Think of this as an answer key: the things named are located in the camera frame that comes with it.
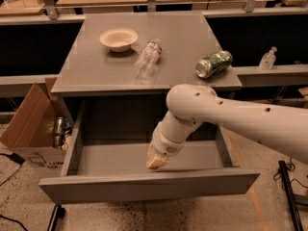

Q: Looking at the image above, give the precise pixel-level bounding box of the black stand leg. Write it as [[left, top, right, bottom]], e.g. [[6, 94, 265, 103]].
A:
[[278, 161, 303, 231], [46, 205, 65, 231]]

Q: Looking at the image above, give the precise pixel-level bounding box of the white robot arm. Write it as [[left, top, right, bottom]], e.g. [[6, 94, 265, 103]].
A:
[[146, 84, 308, 169]]

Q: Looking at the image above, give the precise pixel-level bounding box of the clear plastic bottle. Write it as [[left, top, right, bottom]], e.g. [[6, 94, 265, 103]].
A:
[[134, 38, 162, 83]]

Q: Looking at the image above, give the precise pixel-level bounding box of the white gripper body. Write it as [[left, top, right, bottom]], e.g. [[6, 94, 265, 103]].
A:
[[152, 124, 185, 157]]

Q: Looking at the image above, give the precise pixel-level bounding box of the grey drawer cabinet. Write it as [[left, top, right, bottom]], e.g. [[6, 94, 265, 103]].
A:
[[53, 12, 241, 144]]

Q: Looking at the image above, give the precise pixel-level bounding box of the small clear dispenser bottle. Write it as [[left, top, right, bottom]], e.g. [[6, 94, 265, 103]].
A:
[[259, 46, 277, 70]]

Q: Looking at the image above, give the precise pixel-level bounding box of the black floor cable right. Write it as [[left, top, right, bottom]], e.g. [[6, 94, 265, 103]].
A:
[[272, 157, 308, 190]]

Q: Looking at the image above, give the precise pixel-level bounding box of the black power adapter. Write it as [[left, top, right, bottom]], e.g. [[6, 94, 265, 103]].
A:
[[10, 153, 25, 165]]

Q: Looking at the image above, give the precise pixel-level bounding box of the black stand leg left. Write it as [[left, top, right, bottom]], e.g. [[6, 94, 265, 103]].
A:
[[46, 205, 65, 231]]

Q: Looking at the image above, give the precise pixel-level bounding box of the black stand leg right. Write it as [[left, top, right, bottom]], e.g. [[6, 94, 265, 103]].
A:
[[278, 161, 303, 231]]

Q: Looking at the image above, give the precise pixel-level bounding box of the grey top drawer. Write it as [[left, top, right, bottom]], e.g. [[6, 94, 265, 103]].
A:
[[39, 95, 260, 204]]

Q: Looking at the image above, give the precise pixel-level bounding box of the white paper bowl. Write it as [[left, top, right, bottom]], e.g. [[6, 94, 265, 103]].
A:
[[99, 28, 139, 53]]

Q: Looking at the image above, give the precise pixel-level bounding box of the green soda can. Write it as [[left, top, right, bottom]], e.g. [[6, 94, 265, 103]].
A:
[[195, 50, 233, 79]]

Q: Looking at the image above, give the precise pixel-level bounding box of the can inside cardboard box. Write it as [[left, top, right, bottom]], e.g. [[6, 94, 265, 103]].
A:
[[53, 116, 64, 147]]

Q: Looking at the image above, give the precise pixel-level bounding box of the cardboard box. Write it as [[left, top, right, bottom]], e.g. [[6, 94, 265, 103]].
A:
[[0, 78, 70, 178]]

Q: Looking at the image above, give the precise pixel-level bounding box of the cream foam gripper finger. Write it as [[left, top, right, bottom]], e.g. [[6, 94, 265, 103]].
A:
[[146, 142, 168, 170]]

